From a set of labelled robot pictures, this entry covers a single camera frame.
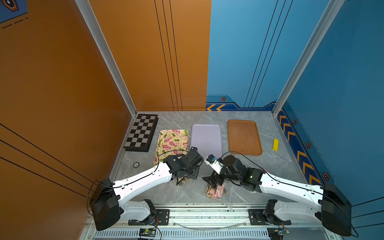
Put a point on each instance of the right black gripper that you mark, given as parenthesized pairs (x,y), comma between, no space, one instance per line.
(215,177)

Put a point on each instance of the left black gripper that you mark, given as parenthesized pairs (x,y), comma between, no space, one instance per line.
(196,169)

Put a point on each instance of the ziploc bag of beige cookies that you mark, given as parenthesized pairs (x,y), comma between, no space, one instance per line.
(181,181)

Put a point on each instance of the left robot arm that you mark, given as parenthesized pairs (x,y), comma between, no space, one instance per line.
(113,201)

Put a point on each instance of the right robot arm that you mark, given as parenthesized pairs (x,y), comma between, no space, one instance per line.
(320,204)

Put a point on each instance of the ziploc bag of mixed cookies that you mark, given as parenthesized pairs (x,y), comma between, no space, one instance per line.
(221,195)

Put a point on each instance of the floral pattern tray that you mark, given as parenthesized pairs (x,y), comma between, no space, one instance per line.
(171,142)

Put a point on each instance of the lavender plastic tray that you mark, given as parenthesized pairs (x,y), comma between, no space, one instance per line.
(207,139)

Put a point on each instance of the black white chessboard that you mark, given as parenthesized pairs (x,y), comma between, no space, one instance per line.
(141,133)

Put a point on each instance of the brown plastic tray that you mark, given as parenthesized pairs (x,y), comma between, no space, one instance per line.
(244,138)

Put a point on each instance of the yellow rectangular block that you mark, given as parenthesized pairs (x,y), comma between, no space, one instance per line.
(276,145)

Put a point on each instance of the left green circuit board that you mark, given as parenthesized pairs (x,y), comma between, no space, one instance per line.
(147,233)

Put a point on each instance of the green circuit board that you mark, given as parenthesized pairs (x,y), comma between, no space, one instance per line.
(277,234)
(147,233)

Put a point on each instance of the right green circuit board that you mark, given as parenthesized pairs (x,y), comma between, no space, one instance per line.
(277,234)

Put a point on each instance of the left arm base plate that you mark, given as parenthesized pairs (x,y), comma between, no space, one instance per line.
(160,218)

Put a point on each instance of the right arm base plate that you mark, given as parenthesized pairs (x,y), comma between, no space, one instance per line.
(258,218)

